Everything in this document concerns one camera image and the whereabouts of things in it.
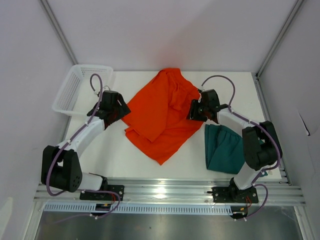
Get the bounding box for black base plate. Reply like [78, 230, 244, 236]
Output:
[79, 184, 125, 202]
[206, 186, 259, 204]

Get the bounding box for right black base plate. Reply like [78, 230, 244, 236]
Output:
[206, 186, 259, 204]

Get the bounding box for white plastic basket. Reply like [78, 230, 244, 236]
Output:
[52, 64, 113, 116]

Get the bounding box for aluminium mounting rail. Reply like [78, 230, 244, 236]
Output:
[33, 176, 306, 206]

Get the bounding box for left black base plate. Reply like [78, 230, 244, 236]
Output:
[79, 184, 125, 202]

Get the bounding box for white slotted cable duct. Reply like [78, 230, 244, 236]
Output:
[43, 201, 265, 215]

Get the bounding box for orange shorts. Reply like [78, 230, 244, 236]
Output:
[122, 68, 203, 165]

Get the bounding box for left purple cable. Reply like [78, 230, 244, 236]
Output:
[46, 73, 121, 223]

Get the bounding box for aluminium frame post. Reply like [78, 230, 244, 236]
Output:
[255, 0, 307, 80]
[38, 0, 79, 65]

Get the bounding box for right table edge rail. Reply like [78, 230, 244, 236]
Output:
[253, 72, 292, 186]

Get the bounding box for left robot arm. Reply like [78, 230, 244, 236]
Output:
[41, 90, 131, 200]

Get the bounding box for left aluminium frame post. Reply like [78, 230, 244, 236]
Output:
[38, 0, 79, 65]

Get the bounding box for green shorts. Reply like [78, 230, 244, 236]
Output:
[204, 124, 245, 175]

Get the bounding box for right aluminium frame post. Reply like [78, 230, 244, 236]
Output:
[255, 0, 307, 80]

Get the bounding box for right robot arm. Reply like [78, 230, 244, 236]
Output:
[187, 89, 282, 202]

